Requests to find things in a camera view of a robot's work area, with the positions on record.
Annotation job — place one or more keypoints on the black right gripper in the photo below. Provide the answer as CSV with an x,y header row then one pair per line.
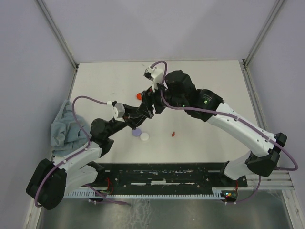
x,y
148,97

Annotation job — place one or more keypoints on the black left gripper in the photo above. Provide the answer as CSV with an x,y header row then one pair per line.
x,y
133,119

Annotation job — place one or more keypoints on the purple earbud charging case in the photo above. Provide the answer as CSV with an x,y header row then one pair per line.
x,y
136,132

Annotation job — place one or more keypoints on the white earbud charging case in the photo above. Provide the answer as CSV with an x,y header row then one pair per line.
x,y
144,136

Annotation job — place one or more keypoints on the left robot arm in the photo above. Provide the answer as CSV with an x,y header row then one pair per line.
x,y
52,180

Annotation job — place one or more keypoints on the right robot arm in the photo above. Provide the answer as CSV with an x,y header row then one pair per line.
x,y
176,91

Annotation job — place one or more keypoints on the orange earbud charging case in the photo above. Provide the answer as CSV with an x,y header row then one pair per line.
x,y
139,96

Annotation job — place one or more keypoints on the light blue cloth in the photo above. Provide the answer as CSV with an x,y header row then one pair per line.
x,y
67,135

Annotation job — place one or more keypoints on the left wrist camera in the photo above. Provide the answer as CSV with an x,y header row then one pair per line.
x,y
118,110

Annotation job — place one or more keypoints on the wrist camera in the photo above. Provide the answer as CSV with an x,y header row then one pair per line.
x,y
155,75
118,110

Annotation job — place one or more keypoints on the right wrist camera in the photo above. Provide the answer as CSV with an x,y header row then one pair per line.
x,y
155,75

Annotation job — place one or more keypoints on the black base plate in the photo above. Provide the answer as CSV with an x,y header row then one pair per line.
x,y
164,178

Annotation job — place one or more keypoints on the white cable duct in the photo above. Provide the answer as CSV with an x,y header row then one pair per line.
x,y
85,192

